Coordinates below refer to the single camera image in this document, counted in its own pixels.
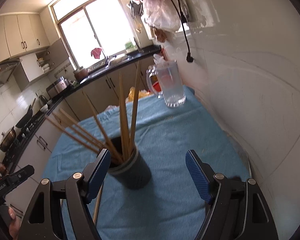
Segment wooden chopstick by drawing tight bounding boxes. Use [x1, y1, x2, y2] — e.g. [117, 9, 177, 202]
[93, 184, 103, 225]
[129, 61, 140, 154]
[45, 115, 98, 154]

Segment lower kitchen cabinets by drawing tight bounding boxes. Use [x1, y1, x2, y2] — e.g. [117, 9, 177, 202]
[5, 56, 154, 218]

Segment kitchen cabinets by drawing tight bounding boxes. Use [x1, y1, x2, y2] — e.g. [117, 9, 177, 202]
[0, 12, 71, 92]
[5, 56, 154, 218]

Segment upper kitchen cabinets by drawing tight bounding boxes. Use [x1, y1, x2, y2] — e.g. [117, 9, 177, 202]
[0, 12, 71, 92]

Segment kitchen window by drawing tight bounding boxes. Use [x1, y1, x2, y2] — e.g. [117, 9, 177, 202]
[51, 0, 135, 68]

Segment person's left hand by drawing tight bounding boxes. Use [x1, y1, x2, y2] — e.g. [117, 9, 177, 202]
[8, 207, 20, 240]

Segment steel pot with lid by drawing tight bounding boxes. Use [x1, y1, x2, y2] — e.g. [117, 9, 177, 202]
[0, 126, 16, 152]

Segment blue table cloth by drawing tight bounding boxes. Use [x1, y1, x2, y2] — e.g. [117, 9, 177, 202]
[41, 86, 251, 240]

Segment chopstick in holder leaning left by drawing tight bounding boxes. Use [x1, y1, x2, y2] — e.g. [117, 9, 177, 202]
[82, 91, 123, 164]

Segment black wok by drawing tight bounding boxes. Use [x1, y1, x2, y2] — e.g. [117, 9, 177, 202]
[16, 98, 36, 129]

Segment dark perforated utensil holder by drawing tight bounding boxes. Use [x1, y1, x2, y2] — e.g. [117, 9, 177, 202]
[108, 145, 152, 190]

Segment chopstick in holder far left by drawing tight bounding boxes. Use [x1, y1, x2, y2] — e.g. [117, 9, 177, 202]
[52, 109, 108, 151]

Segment electric kettle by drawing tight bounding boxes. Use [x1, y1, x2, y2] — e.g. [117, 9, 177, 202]
[38, 94, 48, 107]

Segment range hood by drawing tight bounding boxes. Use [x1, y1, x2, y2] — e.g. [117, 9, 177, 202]
[0, 60, 21, 87]

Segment silver rice cooker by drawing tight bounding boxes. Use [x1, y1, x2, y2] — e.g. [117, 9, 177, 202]
[46, 76, 70, 99]

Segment clear glass mug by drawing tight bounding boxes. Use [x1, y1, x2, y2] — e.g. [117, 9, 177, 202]
[146, 61, 186, 108]

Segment brown clay pot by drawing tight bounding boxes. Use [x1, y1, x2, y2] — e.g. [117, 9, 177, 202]
[73, 67, 89, 82]

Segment yellow plastic bag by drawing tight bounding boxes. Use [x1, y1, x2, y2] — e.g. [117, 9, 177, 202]
[125, 86, 151, 103]

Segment pink cloth at window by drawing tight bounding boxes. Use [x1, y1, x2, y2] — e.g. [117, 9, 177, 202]
[90, 47, 102, 59]

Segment pink hanging plastic bag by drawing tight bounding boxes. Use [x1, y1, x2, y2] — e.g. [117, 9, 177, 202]
[143, 0, 181, 33]

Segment black power cable with plug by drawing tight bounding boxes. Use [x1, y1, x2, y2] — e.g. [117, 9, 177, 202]
[166, 0, 195, 64]

